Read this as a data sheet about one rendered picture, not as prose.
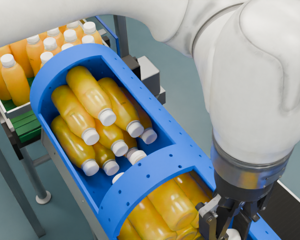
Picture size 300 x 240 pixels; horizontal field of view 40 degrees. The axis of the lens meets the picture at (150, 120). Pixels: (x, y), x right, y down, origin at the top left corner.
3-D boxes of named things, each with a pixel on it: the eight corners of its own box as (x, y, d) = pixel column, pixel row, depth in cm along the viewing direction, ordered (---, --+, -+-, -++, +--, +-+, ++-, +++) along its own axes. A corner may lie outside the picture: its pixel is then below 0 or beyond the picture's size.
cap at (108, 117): (97, 123, 103) (101, 127, 102) (101, 111, 100) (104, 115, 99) (111, 120, 105) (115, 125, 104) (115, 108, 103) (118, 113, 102)
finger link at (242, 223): (235, 208, 64) (239, 205, 65) (231, 227, 70) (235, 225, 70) (248, 223, 63) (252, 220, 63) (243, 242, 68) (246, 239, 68)
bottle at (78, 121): (77, 91, 117) (106, 132, 107) (59, 107, 118) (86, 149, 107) (64, 79, 112) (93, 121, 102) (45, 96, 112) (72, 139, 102)
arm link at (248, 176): (314, 140, 45) (301, 170, 49) (257, 89, 50) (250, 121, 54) (249, 180, 42) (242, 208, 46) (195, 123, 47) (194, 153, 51)
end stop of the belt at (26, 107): (10, 119, 129) (7, 113, 127) (9, 117, 130) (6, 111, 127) (121, 69, 142) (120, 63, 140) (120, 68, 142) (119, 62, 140)
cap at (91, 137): (99, 133, 106) (102, 137, 105) (87, 143, 106) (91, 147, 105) (91, 126, 103) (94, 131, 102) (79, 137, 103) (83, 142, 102)
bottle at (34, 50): (43, 69, 151) (30, 30, 137) (58, 74, 149) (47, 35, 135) (32, 81, 147) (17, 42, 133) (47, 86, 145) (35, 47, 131)
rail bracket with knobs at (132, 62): (120, 97, 140) (116, 75, 133) (110, 85, 144) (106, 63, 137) (145, 85, 144) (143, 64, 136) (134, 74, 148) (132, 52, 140)
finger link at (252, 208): (233, 174, 56) (241, 167, 56) (237, 204, 65) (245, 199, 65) (252, 195, 54) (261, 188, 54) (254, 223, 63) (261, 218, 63)
